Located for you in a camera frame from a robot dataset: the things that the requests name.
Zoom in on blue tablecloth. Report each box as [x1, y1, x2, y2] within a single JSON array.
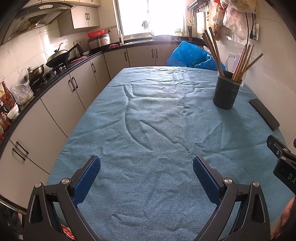
[[46, 66, 288, 241]]

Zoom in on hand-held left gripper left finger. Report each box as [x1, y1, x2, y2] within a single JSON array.
[[23, 155, 101, 241]]

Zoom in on dark grey utensil holder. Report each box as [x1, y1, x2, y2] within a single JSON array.
[[213, 70, 243, 110]]

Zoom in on clear bag of food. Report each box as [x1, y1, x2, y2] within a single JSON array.
[[10, 68, 34, 106]]

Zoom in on white upper kitchen cabinets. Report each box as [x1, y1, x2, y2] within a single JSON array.
[[42, 0, 101, 37]]

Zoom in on silver rice cooker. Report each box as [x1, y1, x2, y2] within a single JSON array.
[[87, 33, 111, 50]]

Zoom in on person's right hand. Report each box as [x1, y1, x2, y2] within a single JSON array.
[[270, 197, 296, 241]]

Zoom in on white bowl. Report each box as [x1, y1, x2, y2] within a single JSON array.
[[7, 103, 19, 120]]

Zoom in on bunch of wooden chopsticks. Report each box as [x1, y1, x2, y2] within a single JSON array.
[[202, 27, 263, 82]]

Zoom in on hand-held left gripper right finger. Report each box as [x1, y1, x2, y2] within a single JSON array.
[[193, 156, 271, 241]]

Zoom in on white kitchen cabinets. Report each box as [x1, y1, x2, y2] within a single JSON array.
[[0, 44, 185, 209], [42, 0, 101, 37]]

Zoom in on bright kitchen window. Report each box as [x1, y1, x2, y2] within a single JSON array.
[[116, 0, 188, 39]]

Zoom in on black wok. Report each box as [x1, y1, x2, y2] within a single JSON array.
[[46, 42, 82, 68]]

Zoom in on blue plastic bag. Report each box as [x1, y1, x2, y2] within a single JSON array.
[[167, 41, 229, 72]]

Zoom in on black gas stove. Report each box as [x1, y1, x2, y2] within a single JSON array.
[[30, 64, 71, 92]]

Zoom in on white lower kitchen cabinets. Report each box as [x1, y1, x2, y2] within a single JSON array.
[[0, 44, 185, 209]]

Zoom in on red plastic basket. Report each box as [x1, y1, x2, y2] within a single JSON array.
[[87, 29, 109, 39]]

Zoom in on hanging plastic bags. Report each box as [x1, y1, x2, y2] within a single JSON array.
[[208, 0, 258, 42]]

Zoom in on clear glass mug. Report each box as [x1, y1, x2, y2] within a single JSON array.
[[225, 53, 244, 72]]

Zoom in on metal wall rack with hooks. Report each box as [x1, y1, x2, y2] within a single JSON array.
[[187, 0, 210, 12]]

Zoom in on dark sauce bottle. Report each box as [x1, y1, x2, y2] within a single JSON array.
[[1, 81, 16, 110]]

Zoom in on steel range hood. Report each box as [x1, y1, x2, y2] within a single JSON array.
[[0, 0, 77, 45]]

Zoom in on black smartphone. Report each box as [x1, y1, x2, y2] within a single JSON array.
[[249, 98, 280, 131]]

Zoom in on steel cooking pot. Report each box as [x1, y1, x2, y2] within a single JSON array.
[[27, 64, 45, 83]]

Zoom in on round dark basin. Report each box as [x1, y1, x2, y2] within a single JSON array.
[[152, 35, 179, 41]]

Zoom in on black kitchen countertop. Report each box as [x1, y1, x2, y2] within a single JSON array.
[[0, 38, 188, 153]]

